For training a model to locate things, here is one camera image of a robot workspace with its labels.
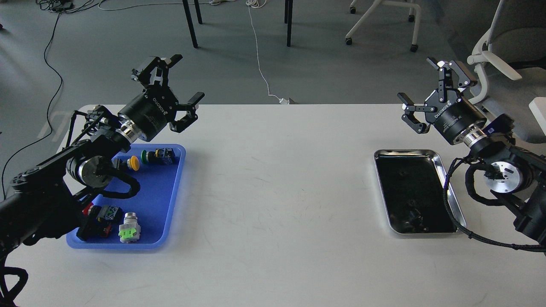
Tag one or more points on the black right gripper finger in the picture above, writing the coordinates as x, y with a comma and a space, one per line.
410, 109
453, 75

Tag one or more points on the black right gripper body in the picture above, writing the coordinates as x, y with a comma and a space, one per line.
453, 115

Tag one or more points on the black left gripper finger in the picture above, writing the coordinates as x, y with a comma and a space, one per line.
156, 73
190, 108

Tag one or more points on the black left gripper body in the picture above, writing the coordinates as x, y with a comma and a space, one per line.
151, 111

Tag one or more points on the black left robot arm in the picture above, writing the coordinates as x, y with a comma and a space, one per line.
49, 199

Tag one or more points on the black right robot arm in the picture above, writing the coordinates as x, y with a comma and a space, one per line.
499, 172

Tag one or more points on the white office chair right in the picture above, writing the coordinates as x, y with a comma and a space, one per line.
509, 60

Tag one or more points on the blue plastic tray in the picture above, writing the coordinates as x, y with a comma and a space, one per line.
153, 205

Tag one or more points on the shiny metal tray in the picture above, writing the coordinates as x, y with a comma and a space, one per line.
411, 183

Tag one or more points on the black table leg left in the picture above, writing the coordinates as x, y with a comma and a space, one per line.
189, 20

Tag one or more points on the black table leg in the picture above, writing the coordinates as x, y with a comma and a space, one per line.
288, 16
189, 20

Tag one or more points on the white chair base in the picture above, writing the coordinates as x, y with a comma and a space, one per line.
414, 16

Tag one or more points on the black table leg right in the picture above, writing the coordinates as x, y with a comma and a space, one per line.
288, 16

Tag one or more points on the green push button switch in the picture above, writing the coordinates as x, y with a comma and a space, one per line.
159, 156

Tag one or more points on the yellow push button switch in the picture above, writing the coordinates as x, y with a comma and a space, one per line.
126, 164

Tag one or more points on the grey switch with green block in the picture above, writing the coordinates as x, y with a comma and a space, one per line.
129, 230

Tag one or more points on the red push button switch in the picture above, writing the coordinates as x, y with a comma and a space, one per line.
99, 221

